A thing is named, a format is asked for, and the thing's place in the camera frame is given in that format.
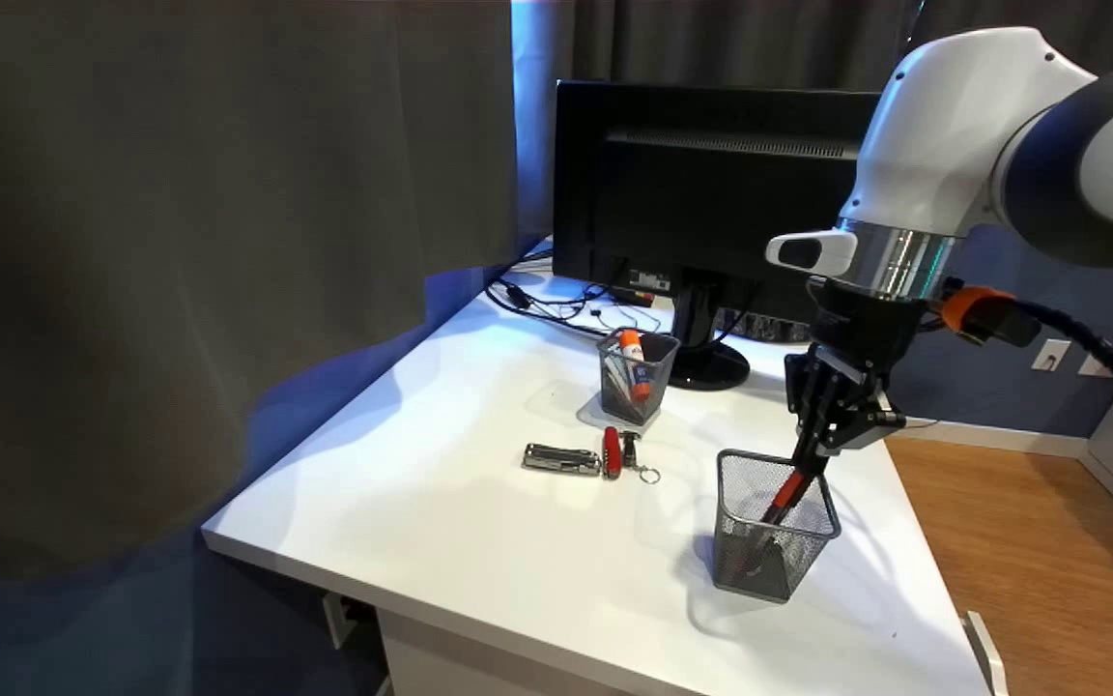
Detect left black mesh pen basket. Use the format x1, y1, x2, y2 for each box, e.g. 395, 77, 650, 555
711, 447, 842, 604

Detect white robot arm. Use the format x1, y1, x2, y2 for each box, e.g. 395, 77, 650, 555
765, 25, 1113, 476

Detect red and black pen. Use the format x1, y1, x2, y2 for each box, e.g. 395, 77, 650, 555
762, 469, 814, 524

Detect grey curtain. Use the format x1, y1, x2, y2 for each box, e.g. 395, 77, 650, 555
0, 0, 515, 581

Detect small dark metal case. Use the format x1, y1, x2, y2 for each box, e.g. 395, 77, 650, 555
523, 444, 597, 476

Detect right black mesh pen basket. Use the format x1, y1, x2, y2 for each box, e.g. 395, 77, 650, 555
597, 329, 681, 426

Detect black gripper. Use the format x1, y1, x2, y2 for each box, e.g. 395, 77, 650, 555
786, 277, 928, 476

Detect side-on black monitor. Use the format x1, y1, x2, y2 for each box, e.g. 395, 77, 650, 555
551, 79, 878, 389

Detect black mesh pen basket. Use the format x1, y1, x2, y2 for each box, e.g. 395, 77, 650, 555
597, 329, 681, 426
711, 447, 842, 604

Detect pens in right basket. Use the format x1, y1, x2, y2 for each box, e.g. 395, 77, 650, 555
613, 329, 652, 400

